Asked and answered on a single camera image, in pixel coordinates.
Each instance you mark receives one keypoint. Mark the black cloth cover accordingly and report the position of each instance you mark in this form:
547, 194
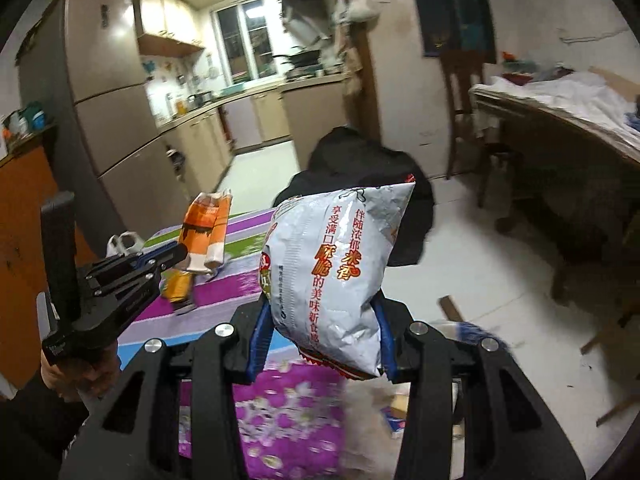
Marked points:
360, 160

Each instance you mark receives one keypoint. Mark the metal cooking pot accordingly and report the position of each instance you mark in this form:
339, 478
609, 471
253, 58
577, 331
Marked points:
200, 99

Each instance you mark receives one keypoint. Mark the beige refrigerator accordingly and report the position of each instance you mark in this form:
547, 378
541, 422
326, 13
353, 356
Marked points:
110, 110

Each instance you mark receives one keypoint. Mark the beige kitchen base cabinets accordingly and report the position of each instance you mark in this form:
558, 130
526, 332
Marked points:
205, 145

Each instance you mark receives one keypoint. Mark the purple floral tablecloth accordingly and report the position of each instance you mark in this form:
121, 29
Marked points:
215, 305

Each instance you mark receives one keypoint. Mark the yellow packet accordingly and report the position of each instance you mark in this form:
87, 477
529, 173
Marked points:
177, 287

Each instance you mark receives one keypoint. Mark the dark wall hanging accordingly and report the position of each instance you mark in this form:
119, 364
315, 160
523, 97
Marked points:
450, 10

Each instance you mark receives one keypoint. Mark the orange wooden cabinet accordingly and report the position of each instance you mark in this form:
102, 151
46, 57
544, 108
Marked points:
25, 210

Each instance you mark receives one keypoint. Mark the light brown wooden chair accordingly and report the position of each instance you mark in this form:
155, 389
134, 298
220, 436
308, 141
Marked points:
610, 330

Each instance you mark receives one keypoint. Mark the orange snack packet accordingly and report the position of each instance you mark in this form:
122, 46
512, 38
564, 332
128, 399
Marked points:
200, 225

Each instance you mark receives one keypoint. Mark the white snack bag red print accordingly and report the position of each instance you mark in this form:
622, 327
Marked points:
330, 270

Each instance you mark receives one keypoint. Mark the white plastic bag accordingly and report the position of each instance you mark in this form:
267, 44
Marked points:
122, 242

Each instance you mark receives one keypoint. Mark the white cloth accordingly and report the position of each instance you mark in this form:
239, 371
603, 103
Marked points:
575, 95

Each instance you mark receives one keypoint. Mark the person's left hand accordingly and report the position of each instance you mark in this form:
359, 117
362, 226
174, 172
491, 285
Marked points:
80, 375

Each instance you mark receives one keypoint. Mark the black wok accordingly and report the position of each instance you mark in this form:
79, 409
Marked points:
300, 58

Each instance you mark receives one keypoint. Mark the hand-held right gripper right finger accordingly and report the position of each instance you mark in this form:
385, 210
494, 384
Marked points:
387, 350

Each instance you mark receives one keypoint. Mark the dark wooden chair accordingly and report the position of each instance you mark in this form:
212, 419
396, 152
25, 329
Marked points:
455, 110

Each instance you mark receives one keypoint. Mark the translucent plastic bag blue print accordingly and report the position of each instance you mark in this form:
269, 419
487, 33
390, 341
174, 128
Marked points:
370, 410

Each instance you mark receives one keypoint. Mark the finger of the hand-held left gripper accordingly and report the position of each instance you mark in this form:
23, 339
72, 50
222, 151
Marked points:
160, 254
130, 282

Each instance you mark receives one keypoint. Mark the kitchen window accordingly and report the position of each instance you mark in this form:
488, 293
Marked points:
245, 40

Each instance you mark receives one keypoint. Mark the person's left forearm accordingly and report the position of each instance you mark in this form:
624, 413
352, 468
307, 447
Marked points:
30, 425

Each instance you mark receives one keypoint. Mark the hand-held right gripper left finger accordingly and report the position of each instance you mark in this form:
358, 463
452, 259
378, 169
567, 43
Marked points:
259, 340

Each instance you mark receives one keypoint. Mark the beige kitchen wall cabinets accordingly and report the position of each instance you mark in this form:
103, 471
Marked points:
165, 20

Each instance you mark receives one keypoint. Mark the teal plastic container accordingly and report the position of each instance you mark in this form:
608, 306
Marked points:
36, 116

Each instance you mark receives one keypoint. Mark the dark wooden dining table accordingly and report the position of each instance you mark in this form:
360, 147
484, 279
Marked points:
550, 160

